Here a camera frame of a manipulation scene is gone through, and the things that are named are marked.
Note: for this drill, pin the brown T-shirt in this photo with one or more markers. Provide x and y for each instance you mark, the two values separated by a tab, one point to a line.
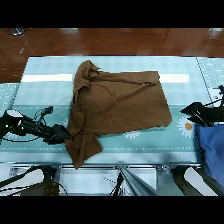
120	103

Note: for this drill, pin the blue garment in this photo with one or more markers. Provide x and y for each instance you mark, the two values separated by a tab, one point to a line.
213	146

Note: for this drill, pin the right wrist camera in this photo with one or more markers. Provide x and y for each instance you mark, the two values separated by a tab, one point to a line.
221	89

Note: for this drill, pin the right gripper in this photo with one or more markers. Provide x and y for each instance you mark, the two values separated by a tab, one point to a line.
200	113

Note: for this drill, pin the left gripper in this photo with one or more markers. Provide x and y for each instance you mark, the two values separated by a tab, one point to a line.
57	134

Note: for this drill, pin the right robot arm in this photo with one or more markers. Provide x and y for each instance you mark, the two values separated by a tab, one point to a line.
216	115

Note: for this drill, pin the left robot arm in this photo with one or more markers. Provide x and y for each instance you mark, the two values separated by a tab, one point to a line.
23	125

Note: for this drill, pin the silver frame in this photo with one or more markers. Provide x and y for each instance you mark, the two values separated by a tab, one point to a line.
143	185

